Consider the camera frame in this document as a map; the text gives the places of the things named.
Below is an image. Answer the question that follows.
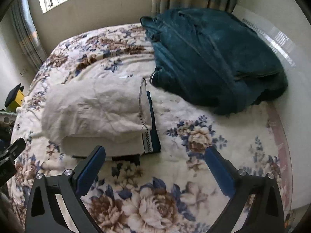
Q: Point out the folded white black-trimmed garment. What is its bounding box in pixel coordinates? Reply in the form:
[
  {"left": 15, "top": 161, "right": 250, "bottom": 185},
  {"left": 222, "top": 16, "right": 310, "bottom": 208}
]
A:
[{"left": 60, "top": 91, "right": 161, "bottom": 160}]

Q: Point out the beige small garment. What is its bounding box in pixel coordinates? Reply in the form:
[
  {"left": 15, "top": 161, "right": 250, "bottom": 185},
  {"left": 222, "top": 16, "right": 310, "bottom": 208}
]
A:
[{"left": 41, "top": 74, "right": 152, "bottom": 143}]

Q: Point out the floral fleece blanket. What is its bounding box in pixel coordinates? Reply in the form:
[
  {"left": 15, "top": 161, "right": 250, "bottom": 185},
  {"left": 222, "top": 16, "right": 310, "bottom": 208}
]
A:
[{"left": 7, "top": 24, "right": 292, "bottom": 232}]

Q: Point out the left striped curtain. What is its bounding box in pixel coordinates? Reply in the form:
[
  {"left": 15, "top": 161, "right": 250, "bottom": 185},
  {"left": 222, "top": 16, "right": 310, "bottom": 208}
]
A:
[{"left": 10, "top": 0, "right": 47, "bottom": 71}]

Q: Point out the yellow box with black hat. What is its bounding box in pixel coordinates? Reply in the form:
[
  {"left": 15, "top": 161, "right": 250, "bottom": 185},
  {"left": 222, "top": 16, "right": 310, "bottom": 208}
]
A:
[{"left": 4, "top": 84, "right": 24, "bottom": 112}]

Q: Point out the dark teal plush robe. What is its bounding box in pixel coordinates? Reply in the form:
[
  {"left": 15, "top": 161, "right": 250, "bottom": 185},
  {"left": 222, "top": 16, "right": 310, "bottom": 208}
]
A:
[{"left": 140, "top": 9, "right": 288, "bottom": 115}]

